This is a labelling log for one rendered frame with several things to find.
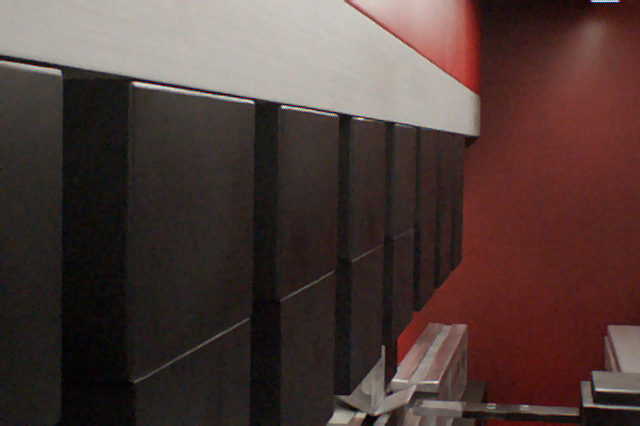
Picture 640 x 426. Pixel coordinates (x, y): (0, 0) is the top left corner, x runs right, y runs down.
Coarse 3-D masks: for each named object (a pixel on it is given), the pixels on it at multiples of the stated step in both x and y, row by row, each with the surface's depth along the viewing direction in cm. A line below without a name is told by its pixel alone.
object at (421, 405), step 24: (600, 384) 114; (624, 384) 115; (432, 408) 118; (456, 408) 118; (480, 408) 118; (504, 408) 118; (528, 408) 118; (552, 408) 118; (576, 408) 119; (600, 408) 111; (624, 408) 111
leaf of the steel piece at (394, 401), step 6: (402, 390) 125; (408, 390) 124; (414, 390) 123; (390, 396) 125; (396, 396) 123; (402, 396) 121; (408, 396) 119; (384, 402) 123; (390, 402) 121; (396, 402) 119; (402, 402) 117; (378, 408) 120; (384, 408) 119; (390, 408) 117; (378, 414) 117
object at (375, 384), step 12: (384, 348) 116; (396, 348) 125; (384, 360) 116; (396, 360) 125; (372, 372) 116; (384, 372) 116; (396, 372) 125; (372, 384) 116; (384, 384) 116; (372, 396) 116; (384, 396) 124; (372, 408) 116
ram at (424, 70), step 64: (0, 0) 27; (64, 0) 31; (128, 0) 35; (192, 0) 41; (256, 0) 50; (320, 0) 64; (384, 0) 87; (448, 0) 138; (64, 64) 31; (128, 64) 35; (192, 64) 42; (256, 64) 50; (320, 64) 64; (384, 64) 88; (448, 64) 140; (448, 128) 142
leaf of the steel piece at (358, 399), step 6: (360, 384) 126; (354, 390) 122; (360, 390) 124; (336, 396) 118; (342, 396) 118; (354, 396) 120; (360, 396) 121; (366, 396) 123; (348, 402) 118; (354, 402) 118; (360, 402) 119; (366, 402) 120; (360, 408) 118; (366, 408) 118
